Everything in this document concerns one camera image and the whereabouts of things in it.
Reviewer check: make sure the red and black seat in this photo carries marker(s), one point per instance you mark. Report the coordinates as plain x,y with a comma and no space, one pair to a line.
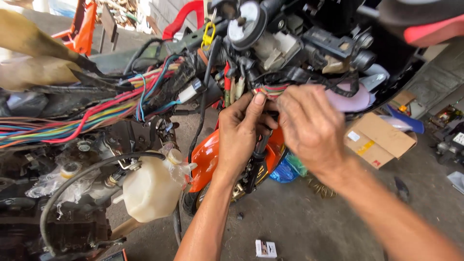
424,25

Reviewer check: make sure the stripped motorcycle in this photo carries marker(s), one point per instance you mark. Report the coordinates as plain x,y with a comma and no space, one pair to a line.
54,224

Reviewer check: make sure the orange multimeter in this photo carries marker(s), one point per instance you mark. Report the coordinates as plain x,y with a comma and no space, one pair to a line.
116,255

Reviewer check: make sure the black ignition switch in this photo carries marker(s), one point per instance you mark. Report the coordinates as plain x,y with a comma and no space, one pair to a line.
333,47

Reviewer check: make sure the black scrap on floor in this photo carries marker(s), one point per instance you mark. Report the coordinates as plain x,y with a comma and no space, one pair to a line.
401,189

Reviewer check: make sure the person's left hand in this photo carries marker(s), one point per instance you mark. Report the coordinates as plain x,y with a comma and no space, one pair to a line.
237,141

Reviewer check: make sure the person's right fingers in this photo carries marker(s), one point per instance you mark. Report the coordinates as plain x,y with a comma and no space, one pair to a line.
301,95

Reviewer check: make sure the yellow plastic clip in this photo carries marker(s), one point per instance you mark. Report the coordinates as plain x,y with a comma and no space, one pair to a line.
208,36

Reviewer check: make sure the gold coil spring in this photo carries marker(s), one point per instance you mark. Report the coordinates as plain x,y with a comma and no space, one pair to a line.
322,188

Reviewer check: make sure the white paper sheet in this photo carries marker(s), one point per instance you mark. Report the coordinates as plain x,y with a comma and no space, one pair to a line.
457,181

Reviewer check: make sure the orange body panel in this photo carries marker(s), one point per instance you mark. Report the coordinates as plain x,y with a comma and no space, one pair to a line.
85,32

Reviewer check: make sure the grey engine part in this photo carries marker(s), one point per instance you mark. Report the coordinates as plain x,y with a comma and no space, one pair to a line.
451,145

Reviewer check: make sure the green plastic bag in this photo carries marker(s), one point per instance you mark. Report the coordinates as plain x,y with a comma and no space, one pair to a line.
298,165

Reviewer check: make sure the white coolant reservoir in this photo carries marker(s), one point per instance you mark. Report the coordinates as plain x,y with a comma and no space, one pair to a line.
152,188

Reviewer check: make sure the small white box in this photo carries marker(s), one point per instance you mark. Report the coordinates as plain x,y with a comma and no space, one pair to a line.
266,249

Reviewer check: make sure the orange front fender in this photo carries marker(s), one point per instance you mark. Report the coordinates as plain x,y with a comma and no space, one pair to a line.
205,159

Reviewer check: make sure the person's right hand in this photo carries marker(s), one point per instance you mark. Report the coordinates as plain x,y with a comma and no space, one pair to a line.
315,130

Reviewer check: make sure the pale pink fairing panel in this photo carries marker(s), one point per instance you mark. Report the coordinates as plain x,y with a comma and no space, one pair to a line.
348,101

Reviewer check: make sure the small cardboard box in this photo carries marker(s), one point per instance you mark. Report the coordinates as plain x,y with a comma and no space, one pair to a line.
403,98

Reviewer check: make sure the red and white bullet connectors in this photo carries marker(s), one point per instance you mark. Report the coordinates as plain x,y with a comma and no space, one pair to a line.
232,87

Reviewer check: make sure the blue plastic bag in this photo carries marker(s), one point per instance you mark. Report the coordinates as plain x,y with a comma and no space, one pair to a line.
282,173

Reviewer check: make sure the black fork tube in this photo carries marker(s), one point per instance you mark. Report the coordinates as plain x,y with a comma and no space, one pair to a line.
258,159

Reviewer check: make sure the blue fairing panel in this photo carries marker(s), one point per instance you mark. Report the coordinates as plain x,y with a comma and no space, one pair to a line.
413,125

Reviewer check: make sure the open cardboard box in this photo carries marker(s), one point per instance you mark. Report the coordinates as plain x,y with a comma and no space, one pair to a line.
384,139

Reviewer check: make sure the clear plastic wrap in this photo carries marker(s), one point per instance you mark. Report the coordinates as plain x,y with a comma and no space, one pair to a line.
49,185

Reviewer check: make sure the front wheel with gold disc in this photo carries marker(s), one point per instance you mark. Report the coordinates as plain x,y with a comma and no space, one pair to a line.
190,203

